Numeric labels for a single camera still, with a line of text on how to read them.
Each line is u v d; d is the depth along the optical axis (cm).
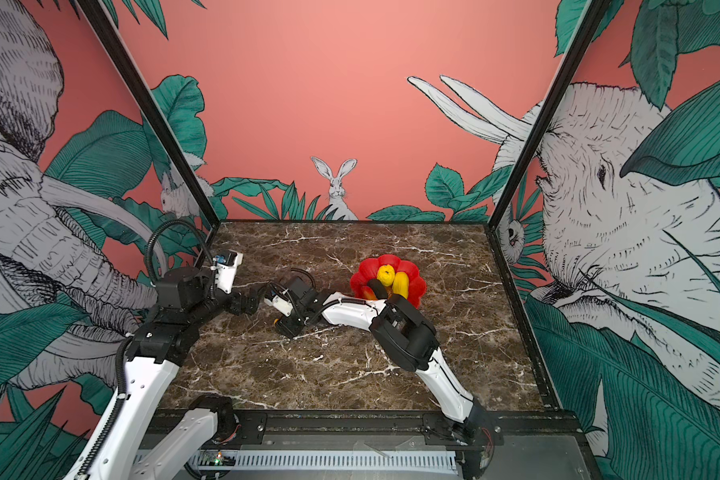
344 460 70
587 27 71
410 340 53
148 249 86
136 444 43
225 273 62
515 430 76
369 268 104
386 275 98
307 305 72
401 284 98
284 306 81
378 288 98
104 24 71
